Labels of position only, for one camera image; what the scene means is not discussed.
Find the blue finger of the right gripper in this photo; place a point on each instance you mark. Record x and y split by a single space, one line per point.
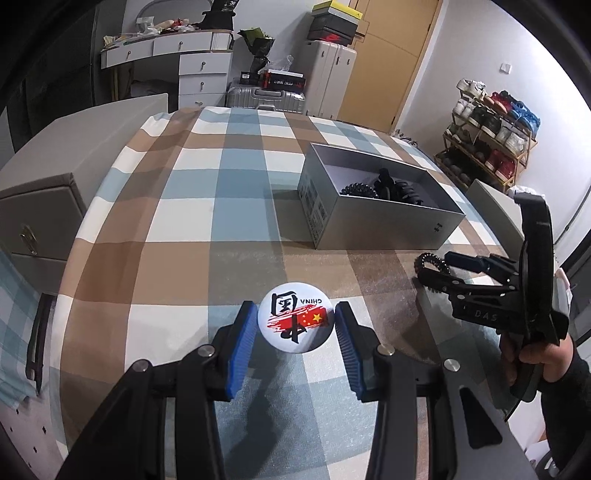
493 265
505 292

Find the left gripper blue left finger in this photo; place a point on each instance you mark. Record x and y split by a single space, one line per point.
233 347

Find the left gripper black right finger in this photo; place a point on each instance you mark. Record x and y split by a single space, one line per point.
358 344

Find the round China flag badge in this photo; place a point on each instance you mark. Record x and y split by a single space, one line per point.
296 317

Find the person's right hand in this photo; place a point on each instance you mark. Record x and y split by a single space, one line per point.
555 359

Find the black hair clip in box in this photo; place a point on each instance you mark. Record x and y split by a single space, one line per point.
387 188

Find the grey cardboard box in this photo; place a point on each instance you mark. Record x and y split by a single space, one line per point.
340 222

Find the black spiral tie in box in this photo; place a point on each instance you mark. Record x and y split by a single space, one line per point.
359 190

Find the wooden shoe rack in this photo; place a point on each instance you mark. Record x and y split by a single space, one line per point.
490 138

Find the plaid bed sheet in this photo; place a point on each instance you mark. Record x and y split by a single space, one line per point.
199 212

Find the white tall suitcase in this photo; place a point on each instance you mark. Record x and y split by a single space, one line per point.
328 68

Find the silver suitcase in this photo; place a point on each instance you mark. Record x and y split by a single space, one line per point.
253 97

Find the wooden door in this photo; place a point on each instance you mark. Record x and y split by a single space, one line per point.
390 43

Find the grey bedside cabinet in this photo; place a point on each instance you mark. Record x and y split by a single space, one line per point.
47 186

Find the black red box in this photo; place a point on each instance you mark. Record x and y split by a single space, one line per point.
274 80

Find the white dressing desk with drawers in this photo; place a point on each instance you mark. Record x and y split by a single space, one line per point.
204 61

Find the stacked shoe boxes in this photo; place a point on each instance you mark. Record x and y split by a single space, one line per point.
334 22

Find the flower bouquet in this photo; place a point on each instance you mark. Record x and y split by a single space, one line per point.
259 45

